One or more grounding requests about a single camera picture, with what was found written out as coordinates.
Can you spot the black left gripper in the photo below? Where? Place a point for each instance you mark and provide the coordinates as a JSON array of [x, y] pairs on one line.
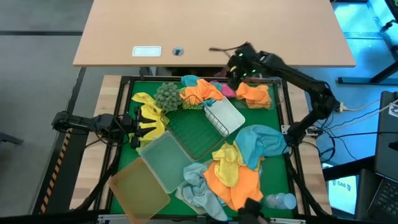
[[132, 124]]

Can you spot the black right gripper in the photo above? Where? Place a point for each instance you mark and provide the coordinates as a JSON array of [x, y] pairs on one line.
[[248, 62]]

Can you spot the yellow microfiber towel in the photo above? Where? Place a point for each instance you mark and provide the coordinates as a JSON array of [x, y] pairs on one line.
[[228, 165], [149, 109]]

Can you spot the pink microfiber towel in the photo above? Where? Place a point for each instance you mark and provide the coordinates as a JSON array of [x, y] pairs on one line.
[[228, 91]]

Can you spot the small teal microfiber towel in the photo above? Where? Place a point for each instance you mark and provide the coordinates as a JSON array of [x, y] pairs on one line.
[[189, 81]]

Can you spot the sky blue microfiber towel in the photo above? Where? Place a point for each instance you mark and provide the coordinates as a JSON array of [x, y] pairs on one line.
[[261, 141]]

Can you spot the pale blue waffle towel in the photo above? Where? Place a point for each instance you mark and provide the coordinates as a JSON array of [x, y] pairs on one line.
[[199, 189]]

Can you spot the large orange microfiber towel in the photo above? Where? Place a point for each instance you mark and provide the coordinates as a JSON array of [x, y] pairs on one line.
[[245, 189]]

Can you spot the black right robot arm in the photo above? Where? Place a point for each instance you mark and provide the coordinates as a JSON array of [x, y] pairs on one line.
[[323, 99]]

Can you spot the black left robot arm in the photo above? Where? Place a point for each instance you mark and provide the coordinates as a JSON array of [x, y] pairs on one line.
[[77, 123]]

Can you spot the green knobbly ball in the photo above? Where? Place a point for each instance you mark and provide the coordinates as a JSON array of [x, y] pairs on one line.
[[168, 97]]

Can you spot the translucent frosted plastic bin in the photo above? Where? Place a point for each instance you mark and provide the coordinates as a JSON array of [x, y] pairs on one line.
[[164, 161]]

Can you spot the clear plastic bin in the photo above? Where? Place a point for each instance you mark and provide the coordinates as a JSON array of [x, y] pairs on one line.
[[278, 93]]

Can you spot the light wooden desk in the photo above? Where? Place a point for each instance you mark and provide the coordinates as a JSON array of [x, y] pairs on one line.
[[217, 25]]

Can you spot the green table mat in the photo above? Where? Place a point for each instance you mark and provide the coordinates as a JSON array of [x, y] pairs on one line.
[[264, 116]]

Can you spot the white plastic bin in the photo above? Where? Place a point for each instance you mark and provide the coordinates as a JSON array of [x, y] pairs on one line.
[[227, 115]]

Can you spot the amber plastic bin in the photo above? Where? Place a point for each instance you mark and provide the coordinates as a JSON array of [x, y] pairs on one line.
[[136, 193]]

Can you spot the grey round desk grommet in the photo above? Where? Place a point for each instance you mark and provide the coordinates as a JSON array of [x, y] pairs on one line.
[[178, 51]]

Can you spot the white rectangular desk plate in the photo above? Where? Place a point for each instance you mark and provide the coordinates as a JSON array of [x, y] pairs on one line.
[[146, 51]]

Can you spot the black plate with hazard stripes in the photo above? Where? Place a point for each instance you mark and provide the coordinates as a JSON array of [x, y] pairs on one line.
[[62, 174]]

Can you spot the cream power plug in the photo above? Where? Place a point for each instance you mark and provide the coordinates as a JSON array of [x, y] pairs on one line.
[[340, 107]]

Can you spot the black T-shaped desk foot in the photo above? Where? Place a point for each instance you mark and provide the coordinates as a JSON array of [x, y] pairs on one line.
[[357, 81]]

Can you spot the grey chair leg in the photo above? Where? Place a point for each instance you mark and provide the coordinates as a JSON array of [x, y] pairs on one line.
[[11, 139]]

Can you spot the black fuzzy object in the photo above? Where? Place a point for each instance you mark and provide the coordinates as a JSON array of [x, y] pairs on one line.
[[252, 210]]

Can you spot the clear plastic water bottle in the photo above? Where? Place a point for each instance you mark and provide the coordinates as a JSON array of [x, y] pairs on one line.
[[280, 201]]

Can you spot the dark grey laptop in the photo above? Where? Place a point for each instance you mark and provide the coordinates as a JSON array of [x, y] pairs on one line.
[[385, 149]]

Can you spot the white printed sheet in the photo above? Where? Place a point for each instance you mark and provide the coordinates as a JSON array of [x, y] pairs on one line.
[[342, 196]]

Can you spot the black metal table frame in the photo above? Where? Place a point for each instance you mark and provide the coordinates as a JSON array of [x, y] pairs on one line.
[[119, 93]]

